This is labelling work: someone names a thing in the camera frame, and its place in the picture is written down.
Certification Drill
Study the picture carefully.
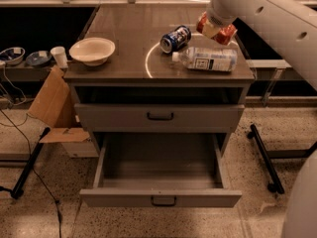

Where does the black right stand leg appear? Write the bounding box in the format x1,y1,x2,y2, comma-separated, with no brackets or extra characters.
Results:
247,124,284,194

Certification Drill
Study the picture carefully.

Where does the black left stand leg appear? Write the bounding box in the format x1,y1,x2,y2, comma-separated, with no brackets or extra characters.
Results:
10,142,44,199

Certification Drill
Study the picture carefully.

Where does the blue bowl far left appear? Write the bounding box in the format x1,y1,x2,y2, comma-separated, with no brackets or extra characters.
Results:
0,47,25,65

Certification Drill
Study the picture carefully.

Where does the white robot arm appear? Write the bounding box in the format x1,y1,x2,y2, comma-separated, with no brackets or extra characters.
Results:
207,0,317,238

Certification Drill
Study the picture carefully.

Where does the blue bowl near cup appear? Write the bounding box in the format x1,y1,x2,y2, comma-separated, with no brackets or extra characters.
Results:
26,51,52,67

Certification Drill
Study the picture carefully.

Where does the upper grey drawer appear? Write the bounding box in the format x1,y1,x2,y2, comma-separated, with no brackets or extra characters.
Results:
75,104,245,133

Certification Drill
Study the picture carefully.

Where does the white bowl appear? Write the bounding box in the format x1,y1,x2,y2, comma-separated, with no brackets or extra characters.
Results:
69,38,115,66

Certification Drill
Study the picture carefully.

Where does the open lower grey drawer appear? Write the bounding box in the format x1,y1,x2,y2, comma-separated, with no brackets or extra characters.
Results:
80,133,242,207

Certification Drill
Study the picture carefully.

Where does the black stand leg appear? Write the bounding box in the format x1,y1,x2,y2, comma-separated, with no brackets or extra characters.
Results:
10,142,44,199
247,124,284,194

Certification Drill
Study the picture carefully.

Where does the brown cardboard box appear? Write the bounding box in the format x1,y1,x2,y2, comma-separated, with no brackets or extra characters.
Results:
28,65,98,158

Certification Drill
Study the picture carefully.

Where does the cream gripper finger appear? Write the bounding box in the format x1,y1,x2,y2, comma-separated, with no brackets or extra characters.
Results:
202,21,220,39

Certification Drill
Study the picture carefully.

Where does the white paper cup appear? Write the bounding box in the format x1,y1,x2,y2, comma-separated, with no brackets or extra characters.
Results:
51,47,68,68

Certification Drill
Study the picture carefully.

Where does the grey drawer cabinet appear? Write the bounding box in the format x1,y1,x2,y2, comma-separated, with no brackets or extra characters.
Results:
64,3,254,149

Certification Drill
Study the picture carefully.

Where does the black floor cable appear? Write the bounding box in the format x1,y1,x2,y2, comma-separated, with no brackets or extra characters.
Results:
0,107,63,238

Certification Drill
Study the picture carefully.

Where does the clear plastic water bottle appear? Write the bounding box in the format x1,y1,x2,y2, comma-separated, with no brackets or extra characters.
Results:
172,47,238,72

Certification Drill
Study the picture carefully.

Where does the blue soda can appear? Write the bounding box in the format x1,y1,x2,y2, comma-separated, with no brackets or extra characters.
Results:
159,25,191,54

